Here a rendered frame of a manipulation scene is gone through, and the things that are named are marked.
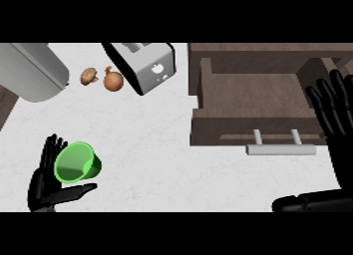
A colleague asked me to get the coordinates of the brown wooden drawer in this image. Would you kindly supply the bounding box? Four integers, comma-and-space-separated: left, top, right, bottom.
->
188, 57, 332, 146

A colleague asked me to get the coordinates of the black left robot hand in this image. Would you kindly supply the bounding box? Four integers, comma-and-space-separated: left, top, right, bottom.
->
26, 133, 98, 213

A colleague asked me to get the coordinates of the grey drawer handle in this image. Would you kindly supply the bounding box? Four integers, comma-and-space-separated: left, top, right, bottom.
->
245, 128, 317, 156

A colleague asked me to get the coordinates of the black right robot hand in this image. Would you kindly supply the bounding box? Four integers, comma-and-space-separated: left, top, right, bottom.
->
270, 69, 353, 213

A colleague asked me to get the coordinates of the grey rounded appliance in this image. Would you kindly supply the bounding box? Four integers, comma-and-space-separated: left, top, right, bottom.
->
0, 43, 70, 104

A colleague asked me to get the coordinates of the green cup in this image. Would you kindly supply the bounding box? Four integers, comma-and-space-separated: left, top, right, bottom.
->
52, 141, 103, 184

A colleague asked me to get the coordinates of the brown mushroom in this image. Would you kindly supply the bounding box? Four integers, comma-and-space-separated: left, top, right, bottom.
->
79, 67, 100, 87

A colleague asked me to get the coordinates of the brown onion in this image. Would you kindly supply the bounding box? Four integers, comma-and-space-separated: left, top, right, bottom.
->
103, 66, 125, 93

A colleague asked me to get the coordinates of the brown wooden cabinet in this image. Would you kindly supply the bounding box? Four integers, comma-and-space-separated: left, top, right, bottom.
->
185, 43, 353, 98

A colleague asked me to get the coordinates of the silver toaster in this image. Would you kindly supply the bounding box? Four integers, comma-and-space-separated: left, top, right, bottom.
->
101, 43, 177, 97

